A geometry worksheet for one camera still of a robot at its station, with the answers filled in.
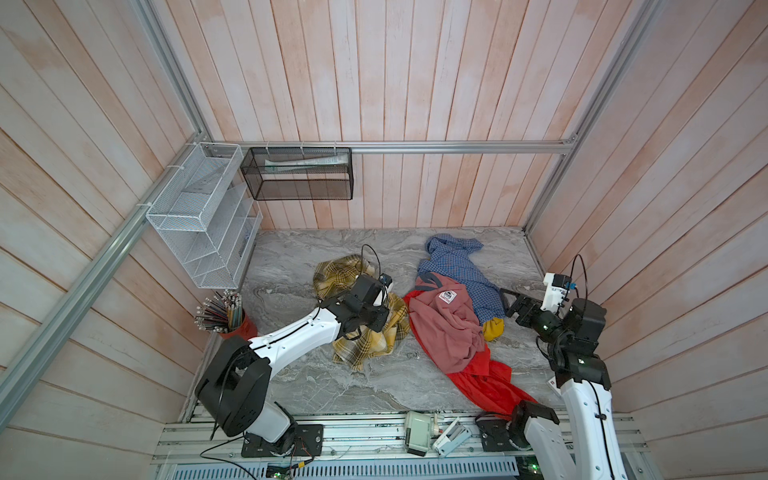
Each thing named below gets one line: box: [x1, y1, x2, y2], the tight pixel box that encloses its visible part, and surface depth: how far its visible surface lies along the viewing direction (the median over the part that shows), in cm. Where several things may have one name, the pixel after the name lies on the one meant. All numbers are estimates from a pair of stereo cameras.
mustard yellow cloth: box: [482, 317, 505, 342], surface depth 92 cm
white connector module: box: [433, 417, 472, 457], surface depth 73 cm
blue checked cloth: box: [417, 233, 506, 325], surface depth 106 cm
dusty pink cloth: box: [408, 272, 486, 375], surface depth 86 cm
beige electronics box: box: [404, 411, 432, 457], surface depth 71 cm
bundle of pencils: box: [194, 289, 243, 333], surface depth 83 cm
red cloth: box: [404, 291, 538, 417], surface depth 80 cm
